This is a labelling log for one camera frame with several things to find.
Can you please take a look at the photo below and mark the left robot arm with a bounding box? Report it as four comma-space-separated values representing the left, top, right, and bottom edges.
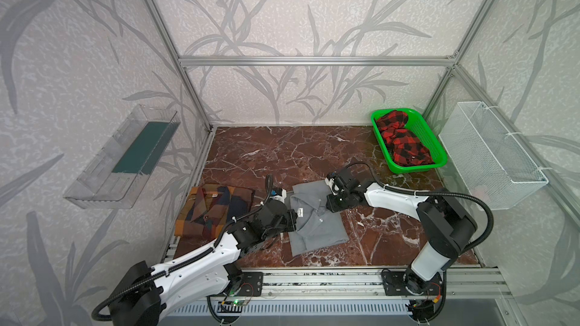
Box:
92, 199, 298, 325

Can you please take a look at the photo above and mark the aluminium cage frame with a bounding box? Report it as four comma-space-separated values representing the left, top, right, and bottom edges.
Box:
126, 0, 580, 227

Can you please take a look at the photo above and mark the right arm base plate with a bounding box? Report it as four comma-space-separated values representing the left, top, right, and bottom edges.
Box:
381, 269, 446, 297

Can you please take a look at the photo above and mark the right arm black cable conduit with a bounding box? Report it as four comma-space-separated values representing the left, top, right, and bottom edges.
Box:
343, 161, 495, 254

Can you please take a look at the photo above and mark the clear acrylic wall shelf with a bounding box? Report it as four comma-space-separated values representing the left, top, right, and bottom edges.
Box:
63, 105, 181, 210

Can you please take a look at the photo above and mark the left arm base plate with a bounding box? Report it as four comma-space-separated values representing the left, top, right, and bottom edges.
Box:
224, 272, 264, 297

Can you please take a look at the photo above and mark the folded multicolour plaid shirt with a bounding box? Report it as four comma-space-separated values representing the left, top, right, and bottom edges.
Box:
175, 184, 255, 241

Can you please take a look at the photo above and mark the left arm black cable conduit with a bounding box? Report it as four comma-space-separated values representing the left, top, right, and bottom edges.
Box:
90, 174, 275, 322

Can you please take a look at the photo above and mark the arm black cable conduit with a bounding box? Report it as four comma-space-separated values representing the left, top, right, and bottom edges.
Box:
90, 174, 275, 322
343, 161, 495, 254

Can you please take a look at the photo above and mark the green plastic basket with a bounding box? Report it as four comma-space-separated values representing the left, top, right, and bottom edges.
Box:
370, 108, 448, 174

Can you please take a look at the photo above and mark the red black plaid shirt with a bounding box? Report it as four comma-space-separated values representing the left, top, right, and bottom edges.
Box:
375, 110, 433, 167

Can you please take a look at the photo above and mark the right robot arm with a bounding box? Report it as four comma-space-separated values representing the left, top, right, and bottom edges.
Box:
325, 168, 477, 295

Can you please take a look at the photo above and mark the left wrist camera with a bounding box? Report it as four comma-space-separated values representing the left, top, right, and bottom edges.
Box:
270, 187, 287, 203

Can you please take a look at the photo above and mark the aluminium front rail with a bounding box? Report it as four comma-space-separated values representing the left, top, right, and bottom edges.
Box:
162, 268, 513, 302

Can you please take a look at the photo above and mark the grey long sleeve shirt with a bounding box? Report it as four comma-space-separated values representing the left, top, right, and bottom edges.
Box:
288, 181, 349, 257

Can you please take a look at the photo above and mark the white wire mesh basket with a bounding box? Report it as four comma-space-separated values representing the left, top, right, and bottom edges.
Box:
440, 101, 549, 211

